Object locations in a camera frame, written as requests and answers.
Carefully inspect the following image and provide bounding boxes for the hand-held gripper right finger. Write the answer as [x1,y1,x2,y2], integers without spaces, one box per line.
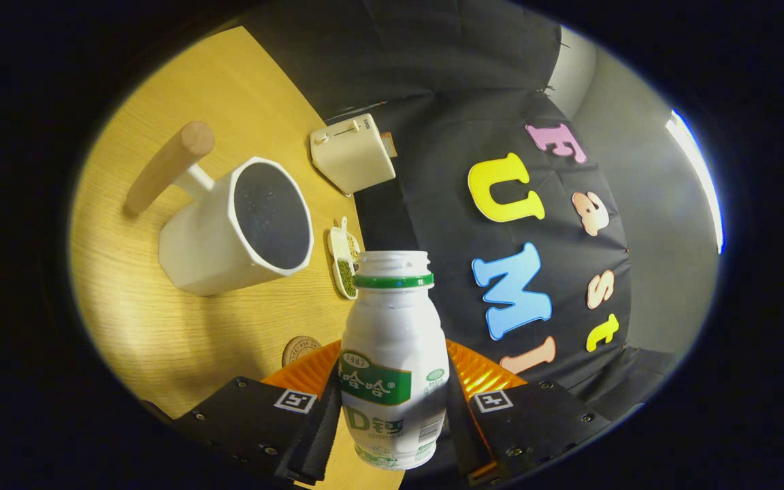
[445,339,614,485]

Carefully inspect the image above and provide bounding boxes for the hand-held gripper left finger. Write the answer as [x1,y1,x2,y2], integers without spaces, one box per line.
[173,339,344,487]

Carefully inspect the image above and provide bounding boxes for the round wooden coaster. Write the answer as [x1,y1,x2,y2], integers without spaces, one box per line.
[281,336,323,368]

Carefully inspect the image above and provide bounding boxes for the white juice bottle green label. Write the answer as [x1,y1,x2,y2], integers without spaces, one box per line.
[338,250,451,472]

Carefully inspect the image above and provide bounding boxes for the white cup with wooden handle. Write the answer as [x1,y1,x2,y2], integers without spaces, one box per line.
[125,121,315,297]

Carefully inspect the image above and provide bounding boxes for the white divided tray of beans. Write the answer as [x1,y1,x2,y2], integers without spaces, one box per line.
[328,216,363,301]

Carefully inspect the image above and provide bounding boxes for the wooden table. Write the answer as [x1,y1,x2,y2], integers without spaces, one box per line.
[69,26,406,490]

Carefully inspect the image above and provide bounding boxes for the cream toaster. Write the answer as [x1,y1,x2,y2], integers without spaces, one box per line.
[309,113,397,197]

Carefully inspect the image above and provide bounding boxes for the black backdrop cloth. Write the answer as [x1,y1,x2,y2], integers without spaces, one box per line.
[242,0,679,423]

